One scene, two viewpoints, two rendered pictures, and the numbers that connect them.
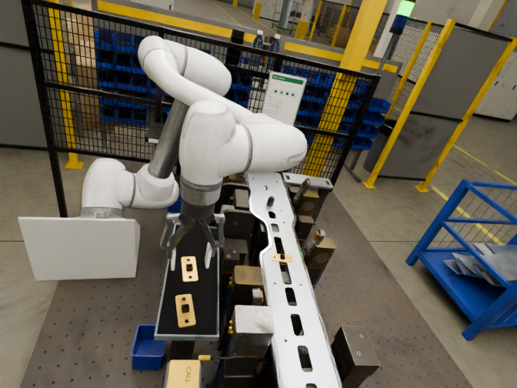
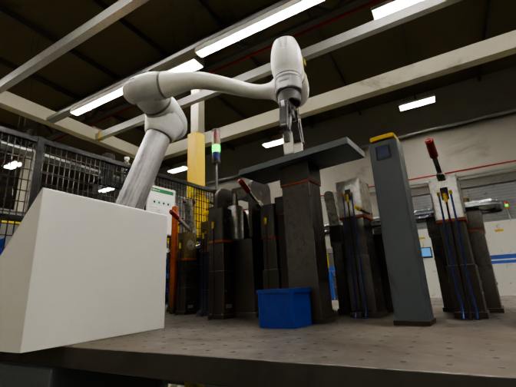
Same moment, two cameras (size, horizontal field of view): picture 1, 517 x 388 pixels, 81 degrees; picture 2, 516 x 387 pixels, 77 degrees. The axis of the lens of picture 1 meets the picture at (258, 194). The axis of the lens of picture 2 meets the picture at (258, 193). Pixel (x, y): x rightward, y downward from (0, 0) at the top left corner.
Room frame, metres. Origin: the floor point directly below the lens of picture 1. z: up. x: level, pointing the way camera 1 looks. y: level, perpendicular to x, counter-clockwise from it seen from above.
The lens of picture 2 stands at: (-0.10, 0.82, 0.80)
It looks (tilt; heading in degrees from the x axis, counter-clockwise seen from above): 16 degrees up; 320
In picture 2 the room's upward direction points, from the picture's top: 3 degrees counter-clockwise
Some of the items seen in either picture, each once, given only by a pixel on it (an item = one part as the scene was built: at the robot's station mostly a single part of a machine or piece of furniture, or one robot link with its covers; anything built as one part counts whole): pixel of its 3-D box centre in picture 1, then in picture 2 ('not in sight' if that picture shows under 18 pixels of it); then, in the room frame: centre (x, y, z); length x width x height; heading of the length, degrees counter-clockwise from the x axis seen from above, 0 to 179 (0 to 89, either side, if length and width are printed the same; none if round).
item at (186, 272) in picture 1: (189, 267); not in sight; (0.55, 0.13, 1.17); 0.08 x 0.04 x 0.01; 24
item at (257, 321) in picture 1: (235, 359); (358, 246); (0.49, -0.06, 0.90); 0.13 x 0.08 x 0.41; 105
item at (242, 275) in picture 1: (233, 311); not in sight; (0.65, -0.02, 0.89); 0.12 x 0.08 x 0.38; 105
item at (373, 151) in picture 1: (386, 148); not in sight; (4.26, -1.62, 0.36); 0.50 x 0.50 x 0.73
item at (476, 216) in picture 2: not in sight; (481, 259); (0.24, -0.31, 0.84); 0.12 x 0.05 x 0.29; 105
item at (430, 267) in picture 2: not in sight; (463, 258); (2.95, -8.01, 1.22); 2.40 x 0.54 x 2.45; 22
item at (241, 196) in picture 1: (225, 245); (244, 247); (0.89, 0.07, 0.94); 0.18 x 0.13 x 0.49; 15
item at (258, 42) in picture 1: (256, 49); (126, 172); (1.90, 0.23, 1.53); 0.07 x 0.07 x 0.20
